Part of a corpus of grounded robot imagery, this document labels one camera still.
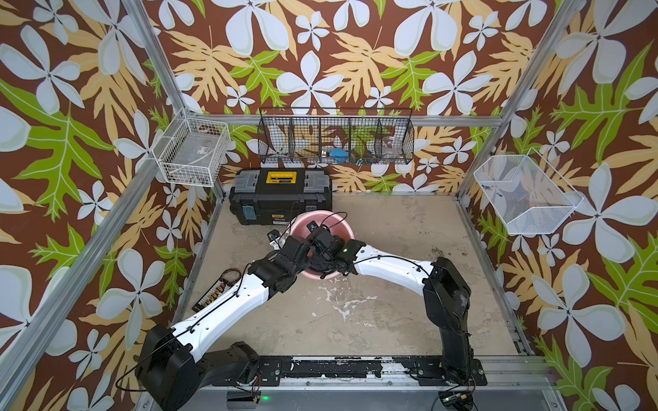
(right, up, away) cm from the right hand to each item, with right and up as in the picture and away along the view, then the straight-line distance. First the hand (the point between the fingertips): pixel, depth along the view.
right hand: (324, 245), depth 89 cm
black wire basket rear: (+2, +42, +6) cm, 42 cm away
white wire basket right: (+67, +16, -8) cm, 69 cm away
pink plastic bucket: (+5, +7, -10) cm, 13 cm away
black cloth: (0, -3, -24) cm, 24 cm away
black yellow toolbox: (-19, +18, +7) cm, 27 cm away
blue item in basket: (+6, +33, +5) cm, 34 cm away
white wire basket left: (-46, +33, -3) cm, 56 cm away
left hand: (-6, -2, -7) cm, 10 cm away
